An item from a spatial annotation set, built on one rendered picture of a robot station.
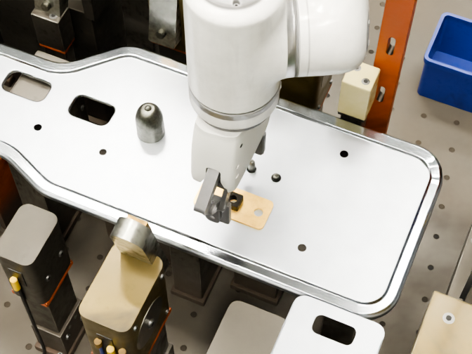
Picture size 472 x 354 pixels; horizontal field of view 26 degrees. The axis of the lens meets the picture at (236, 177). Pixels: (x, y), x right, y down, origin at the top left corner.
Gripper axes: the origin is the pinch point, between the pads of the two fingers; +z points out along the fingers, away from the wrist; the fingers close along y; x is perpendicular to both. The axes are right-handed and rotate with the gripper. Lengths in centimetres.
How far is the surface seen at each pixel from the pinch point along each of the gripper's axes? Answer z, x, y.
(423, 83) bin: 33, 12, -44
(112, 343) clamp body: 4.7, -4.7, 20.3
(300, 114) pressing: 5.3, 2.5, -13.6
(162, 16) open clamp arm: 3.0, -17.5, -18.7
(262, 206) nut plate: 5.1, 3.1, -0.6
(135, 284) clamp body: 0.8, -4.3, 14.9
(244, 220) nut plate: 5.0, 2.1, 1.8
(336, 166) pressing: 5.4, 8.8, -8.8
